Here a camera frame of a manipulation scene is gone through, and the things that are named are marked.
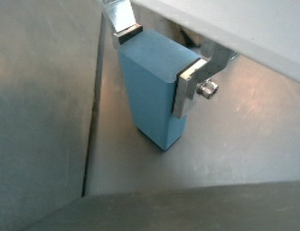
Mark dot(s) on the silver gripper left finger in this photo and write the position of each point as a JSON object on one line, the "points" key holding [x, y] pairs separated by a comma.
{"points": [[120, 16]]}

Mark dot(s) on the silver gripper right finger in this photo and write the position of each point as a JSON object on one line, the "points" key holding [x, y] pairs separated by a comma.
{"points": [[195, 77]]}

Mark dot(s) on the blue rectangular block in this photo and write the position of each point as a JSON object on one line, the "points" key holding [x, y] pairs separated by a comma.
{"points": [[152, 59]]}

